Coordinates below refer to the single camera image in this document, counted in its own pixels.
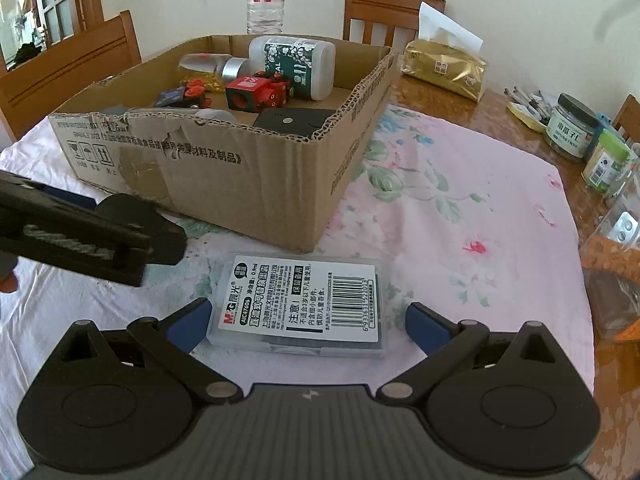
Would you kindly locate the pink floral tablecloth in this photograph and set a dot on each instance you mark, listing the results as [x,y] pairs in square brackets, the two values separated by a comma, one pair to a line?
[450,220]

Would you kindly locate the wooden chair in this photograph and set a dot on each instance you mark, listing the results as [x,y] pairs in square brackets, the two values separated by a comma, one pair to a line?
[380,7]
[65,70]
[627,115]

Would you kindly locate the glass jar dark lid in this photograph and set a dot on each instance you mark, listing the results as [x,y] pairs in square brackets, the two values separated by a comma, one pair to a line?
[570,130]

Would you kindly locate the person's left hand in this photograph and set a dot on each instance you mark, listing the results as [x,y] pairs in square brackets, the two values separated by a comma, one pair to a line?
[7,285]

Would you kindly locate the white bottle green label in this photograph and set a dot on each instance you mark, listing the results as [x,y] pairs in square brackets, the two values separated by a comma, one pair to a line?
[300,67]

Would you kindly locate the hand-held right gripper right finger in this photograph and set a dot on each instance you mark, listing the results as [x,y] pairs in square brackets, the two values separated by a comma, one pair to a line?
[430,327]

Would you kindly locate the yellow pack with pens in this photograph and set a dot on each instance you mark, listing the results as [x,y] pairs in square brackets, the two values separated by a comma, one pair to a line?
[525,110]

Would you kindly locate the black toy block red wheels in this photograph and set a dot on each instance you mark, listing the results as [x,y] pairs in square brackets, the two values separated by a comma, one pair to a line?
[175,96]

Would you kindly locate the clear bottle silver cap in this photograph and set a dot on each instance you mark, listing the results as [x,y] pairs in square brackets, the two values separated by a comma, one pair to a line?
[235,67]

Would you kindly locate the black rectangular box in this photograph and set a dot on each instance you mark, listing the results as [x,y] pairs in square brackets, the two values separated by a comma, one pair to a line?
[295,122]

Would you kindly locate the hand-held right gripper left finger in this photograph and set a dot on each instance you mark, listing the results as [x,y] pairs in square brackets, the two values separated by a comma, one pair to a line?
[192,322]

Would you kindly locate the gold tissue pack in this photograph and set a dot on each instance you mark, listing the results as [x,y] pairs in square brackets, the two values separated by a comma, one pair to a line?
[440,70]

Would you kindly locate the clear plastic case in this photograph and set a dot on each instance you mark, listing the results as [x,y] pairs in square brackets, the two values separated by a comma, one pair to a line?
[300,295]

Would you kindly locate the cardboard box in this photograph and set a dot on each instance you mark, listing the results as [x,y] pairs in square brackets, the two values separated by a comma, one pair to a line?
[225,180]

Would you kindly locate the pill blister pack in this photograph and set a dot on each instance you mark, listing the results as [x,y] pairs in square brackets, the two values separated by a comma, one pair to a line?
[625,227]

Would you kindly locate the clear plastic container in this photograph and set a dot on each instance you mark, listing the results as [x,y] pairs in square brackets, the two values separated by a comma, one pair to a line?
[215,115]

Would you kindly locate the green lid container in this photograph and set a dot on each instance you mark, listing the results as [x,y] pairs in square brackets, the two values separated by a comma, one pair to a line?
[607,160]

